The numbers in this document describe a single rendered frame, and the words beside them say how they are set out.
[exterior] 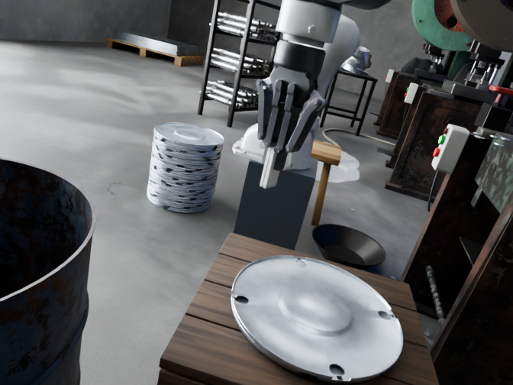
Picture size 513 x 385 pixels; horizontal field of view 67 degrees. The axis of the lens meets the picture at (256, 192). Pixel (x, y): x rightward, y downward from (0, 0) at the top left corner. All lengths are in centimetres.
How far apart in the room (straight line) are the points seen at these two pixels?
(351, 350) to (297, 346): 9
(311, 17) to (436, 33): 354
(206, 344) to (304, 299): 19
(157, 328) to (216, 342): 52
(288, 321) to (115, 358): 52
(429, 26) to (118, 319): 361
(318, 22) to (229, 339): 47
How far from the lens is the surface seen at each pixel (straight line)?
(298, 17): 59
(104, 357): 106
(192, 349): 59
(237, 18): 317
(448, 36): 413
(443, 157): 129
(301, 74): 62
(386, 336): 70
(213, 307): 66
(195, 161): 157
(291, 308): 66
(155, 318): 115
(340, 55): 95
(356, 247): 172
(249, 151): 106
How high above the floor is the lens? 78
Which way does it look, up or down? 23 degrees down
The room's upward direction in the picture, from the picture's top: 13 degrees clockwise
